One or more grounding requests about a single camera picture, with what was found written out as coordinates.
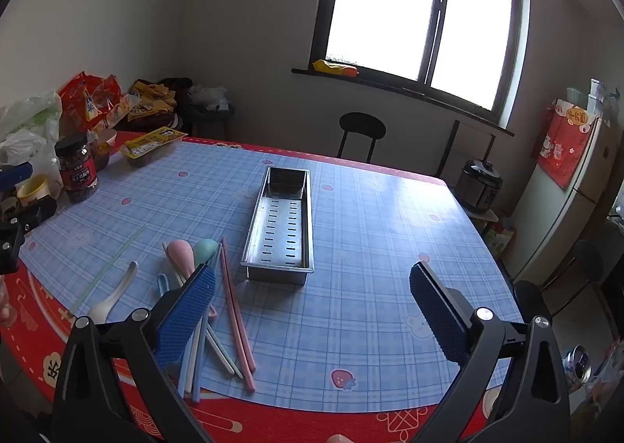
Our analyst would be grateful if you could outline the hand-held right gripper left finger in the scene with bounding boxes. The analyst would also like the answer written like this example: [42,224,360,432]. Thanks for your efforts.
[49,264,218,443]

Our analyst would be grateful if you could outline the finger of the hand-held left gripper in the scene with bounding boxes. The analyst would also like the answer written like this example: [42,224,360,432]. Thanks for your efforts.
[0,198,58,274]
[0,161,34,193]

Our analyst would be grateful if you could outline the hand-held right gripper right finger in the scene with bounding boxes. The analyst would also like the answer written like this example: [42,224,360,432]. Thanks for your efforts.
[409,260,572,443]

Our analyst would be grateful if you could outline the mint green chopstick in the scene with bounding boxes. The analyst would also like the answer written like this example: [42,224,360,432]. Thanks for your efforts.
[204,323,236,376]
[209,321,245,379]

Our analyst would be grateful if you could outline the blue chopstick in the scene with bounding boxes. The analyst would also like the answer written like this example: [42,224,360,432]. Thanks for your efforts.
[191,316,206,403]

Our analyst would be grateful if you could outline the pink spoon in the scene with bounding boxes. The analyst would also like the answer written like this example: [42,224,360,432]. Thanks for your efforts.
[163,239,196,285]

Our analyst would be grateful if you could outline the green spoon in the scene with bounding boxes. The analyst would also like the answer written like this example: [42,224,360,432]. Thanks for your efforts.
[193,238,221,274]

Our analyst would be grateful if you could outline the white spoon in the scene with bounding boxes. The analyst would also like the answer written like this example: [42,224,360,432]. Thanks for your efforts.
[88,260,140,324]

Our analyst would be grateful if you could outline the pale green chopstick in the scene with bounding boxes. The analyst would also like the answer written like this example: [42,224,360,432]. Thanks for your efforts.
[69,227,145,317]
[73,223,147,314]

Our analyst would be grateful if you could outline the stainless steel utensil tray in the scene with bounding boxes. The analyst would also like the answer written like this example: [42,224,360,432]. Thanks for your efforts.
[240,166,314,287]

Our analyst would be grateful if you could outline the yellow cup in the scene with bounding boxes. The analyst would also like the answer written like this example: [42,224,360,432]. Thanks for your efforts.
[17,174,52,206]

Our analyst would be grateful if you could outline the white plastic bag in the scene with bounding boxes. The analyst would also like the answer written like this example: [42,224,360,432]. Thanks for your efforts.
[0,128,62,183]
[188,85,230,111]

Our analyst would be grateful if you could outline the dark jar red label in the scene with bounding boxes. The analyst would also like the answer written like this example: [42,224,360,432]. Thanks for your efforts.
[55,133,99,204]

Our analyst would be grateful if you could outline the clear plastic bag green print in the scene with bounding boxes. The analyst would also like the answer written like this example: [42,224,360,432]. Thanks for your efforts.
[0,89,64,144]

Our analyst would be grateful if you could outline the blue plaid table mat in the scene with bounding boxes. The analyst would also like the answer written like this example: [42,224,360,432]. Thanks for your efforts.
[19,138,518,412]

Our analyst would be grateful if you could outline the brown food container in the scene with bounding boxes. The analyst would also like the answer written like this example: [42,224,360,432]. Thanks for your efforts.
[90,128,118,171]

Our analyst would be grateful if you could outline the colourful carton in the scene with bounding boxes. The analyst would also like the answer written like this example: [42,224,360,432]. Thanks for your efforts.
[482,223,516,259]

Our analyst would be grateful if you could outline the red snack bag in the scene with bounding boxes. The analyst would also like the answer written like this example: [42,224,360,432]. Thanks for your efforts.
[58,73,122,132]

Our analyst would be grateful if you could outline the orange snack bag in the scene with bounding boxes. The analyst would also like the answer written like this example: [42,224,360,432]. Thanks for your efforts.
[100,89,142,129]

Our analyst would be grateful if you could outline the black rice cooker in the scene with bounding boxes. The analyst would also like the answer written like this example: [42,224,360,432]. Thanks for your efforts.
[456,159,504,214]

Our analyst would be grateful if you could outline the drink can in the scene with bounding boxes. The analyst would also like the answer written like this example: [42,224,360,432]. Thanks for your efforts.
[562,344,593,392]

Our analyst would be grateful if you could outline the white refrigerator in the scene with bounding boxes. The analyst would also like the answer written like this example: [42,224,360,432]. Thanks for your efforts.
[507,112,612,285]

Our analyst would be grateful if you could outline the yellow snack bags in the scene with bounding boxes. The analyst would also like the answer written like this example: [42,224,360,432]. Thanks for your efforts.
[128,80,177,122]

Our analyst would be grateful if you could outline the black round stool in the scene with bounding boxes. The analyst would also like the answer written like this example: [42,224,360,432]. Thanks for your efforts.
[514,238,605,319]

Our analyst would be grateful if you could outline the dark clothing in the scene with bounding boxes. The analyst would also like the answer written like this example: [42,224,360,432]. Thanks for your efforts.
[161,77,194,105]

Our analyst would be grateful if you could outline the black side table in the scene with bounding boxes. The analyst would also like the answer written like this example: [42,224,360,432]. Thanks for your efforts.
[178,102,236,138]

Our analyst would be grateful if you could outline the black round back chair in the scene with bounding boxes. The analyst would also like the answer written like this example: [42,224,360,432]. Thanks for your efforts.
[336,112,387,163]

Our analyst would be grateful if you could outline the red printed cloth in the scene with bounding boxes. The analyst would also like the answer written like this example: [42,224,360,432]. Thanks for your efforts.
[537,99,598,189]

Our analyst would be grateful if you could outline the dark window sill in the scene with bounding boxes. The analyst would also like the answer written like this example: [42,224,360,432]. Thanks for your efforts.
[291,67,515,138]

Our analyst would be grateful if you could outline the yellow orange object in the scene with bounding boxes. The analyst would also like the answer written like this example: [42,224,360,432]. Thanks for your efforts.
[312,59,359,78]

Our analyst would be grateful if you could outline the clear plastic containers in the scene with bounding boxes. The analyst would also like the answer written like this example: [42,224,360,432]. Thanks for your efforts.
[565,78,624,118]

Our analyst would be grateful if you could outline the dark framed window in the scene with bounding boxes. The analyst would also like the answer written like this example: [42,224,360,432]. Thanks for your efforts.
[309,0,530,129]

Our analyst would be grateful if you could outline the dark metal chair frame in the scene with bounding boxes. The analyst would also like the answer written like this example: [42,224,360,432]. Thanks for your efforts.
[436,120,495,178]

